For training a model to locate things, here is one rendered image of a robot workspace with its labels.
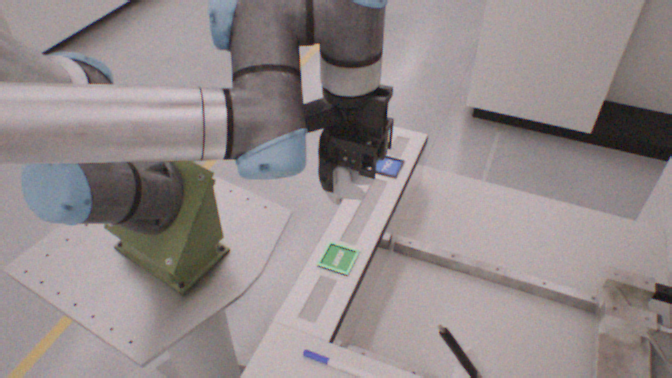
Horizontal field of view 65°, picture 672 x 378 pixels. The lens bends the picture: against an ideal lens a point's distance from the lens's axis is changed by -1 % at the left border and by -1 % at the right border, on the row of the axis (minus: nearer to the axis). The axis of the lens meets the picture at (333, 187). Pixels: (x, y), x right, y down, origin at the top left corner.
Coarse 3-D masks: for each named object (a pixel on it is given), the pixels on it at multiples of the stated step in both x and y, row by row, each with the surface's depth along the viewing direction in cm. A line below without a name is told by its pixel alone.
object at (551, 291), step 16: (400, 240) 108; (416, 256) 107; (432, 256) 105; (448, 256) 104; (464, 256) 104; (464, 272) 105; (480, 272) 103; (496, 272) 102; (512, 272) 101; (528, 288) 101; (544, 288) 99; (560, 288) 99; (576, 304) 98; (592, 304) 97
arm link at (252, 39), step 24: (216, 0) 55; (240, 0) 55; (264, 0) 55; (288, 0) 55; (312, 0) 55; (216, 24) 55; (240, 24) 55; (264, 24) 54; (288, 24) 56; (312, 24) 56; (240, 48) 55; (264, 48) 54; (288, 48) 55
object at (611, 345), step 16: (624, 304) 93; (640, 304) 92; (608, 336) 88; (624, 336) 88; (640, 336) 88; (592, 352) 88; (608, 352) 86; (624, 352) 86; (640, 352) 86; (592, 368) 86; (608, 368) 84; (624, 368) 84; (640, 368) 84
